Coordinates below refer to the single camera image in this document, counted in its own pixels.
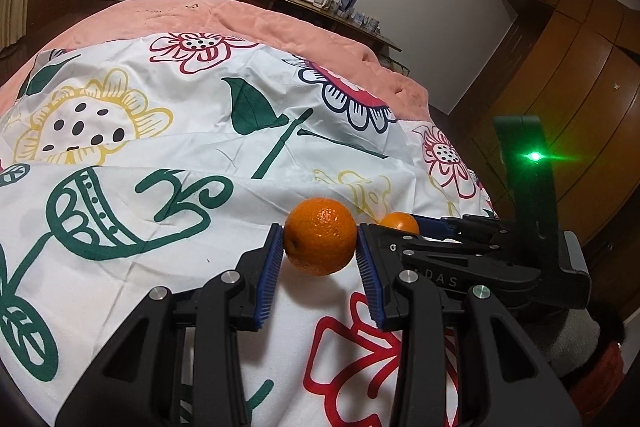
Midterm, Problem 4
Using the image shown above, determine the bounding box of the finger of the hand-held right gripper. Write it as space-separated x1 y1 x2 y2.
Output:
375 227 506 275
412 214 521 249

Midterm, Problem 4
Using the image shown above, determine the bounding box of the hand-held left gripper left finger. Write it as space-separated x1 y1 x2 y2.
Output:
55 222 286 427

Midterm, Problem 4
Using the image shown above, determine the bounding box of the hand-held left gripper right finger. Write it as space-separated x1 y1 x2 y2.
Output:
355 222 563 427

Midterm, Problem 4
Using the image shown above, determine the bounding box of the orange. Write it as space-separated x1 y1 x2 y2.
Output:
283 197 357 277
380 211 421 235

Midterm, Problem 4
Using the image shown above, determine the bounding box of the person's right forearm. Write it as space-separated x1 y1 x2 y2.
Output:
520 304 602 379

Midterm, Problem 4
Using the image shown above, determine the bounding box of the person's red clothing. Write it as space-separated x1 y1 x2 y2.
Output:
565 337 632 414

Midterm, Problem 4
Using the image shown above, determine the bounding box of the white floral duvet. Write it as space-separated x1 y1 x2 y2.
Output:
0 30 496 427

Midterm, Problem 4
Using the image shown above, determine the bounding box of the wooden wardrobe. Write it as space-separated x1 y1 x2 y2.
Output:
435 0 640 258

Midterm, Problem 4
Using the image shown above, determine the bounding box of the wooden headboard shelf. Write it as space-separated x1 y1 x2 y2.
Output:
201 0 403 53

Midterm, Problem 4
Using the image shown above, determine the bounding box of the pink blanket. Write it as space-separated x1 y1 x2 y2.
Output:
0 0 431 123

